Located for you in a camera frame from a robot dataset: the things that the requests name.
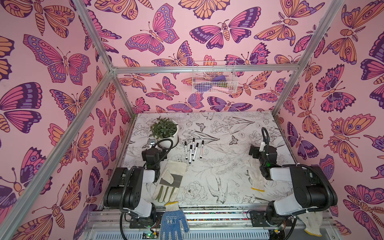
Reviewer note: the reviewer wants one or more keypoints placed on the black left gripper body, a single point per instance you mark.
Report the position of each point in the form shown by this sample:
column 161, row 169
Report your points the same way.
column 160, row 156

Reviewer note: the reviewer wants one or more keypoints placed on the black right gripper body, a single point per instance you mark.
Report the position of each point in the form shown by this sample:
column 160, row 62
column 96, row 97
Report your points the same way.
column 261, row 153

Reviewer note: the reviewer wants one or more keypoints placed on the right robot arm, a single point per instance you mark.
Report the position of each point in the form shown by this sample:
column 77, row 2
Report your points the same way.
column 312, row 191

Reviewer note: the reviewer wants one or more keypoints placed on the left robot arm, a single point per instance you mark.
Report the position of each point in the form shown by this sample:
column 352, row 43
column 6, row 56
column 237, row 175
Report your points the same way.
column 124, row 192

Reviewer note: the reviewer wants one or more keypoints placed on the white plant pot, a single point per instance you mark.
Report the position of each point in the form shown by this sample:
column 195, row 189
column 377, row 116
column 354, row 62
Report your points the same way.
column 174, row 138

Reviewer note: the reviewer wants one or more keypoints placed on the white knit glove on table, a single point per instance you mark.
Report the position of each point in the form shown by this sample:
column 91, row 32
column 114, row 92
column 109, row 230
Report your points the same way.
column 256, row 178

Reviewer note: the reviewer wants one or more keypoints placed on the green potted plant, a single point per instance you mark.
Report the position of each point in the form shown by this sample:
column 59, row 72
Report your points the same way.
column 163, row 128

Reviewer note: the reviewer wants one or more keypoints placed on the grey white work glove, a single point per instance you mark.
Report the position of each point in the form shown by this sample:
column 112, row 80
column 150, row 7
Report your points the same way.
column 169, row 183

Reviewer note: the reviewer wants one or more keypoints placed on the blue dotted glove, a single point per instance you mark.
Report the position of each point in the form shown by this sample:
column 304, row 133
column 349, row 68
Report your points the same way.
column 172, row 223

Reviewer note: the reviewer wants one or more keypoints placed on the white knit glove right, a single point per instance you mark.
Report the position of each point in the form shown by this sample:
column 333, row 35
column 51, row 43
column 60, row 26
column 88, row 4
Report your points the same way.
column 313, row 222

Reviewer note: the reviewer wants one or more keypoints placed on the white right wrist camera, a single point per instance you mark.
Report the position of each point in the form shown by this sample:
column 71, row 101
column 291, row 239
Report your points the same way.
column 262, row 146

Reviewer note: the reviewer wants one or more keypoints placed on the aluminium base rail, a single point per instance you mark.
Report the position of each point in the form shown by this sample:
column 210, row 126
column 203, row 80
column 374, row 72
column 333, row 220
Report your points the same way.
column 206, row 223

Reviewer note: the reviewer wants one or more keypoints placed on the wire wall basket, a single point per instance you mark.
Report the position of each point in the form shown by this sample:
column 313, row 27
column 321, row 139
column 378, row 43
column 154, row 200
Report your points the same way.
column 215, row 78

